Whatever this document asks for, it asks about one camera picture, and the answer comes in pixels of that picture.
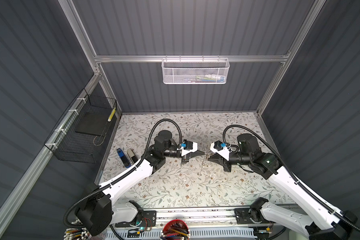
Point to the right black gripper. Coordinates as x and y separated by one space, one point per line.
220 160

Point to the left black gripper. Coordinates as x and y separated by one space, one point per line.
185 159

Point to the grey strap metal keyring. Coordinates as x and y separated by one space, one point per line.
204 162

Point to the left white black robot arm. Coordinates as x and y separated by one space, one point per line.
102 209

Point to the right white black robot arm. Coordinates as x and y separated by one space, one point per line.
320 220

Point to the blue usb stick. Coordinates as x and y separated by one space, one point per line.
126 162

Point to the red pencil cup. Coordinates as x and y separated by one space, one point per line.
175 230

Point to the yellow marker pen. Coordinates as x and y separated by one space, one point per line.
111 114

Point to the clear pencil jar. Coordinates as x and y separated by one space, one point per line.
77 234

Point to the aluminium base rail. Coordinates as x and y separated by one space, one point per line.
203 223

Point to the white mesh wall basket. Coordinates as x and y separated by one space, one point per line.
195 71

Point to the black wire wall basket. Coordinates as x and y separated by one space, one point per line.
84 133

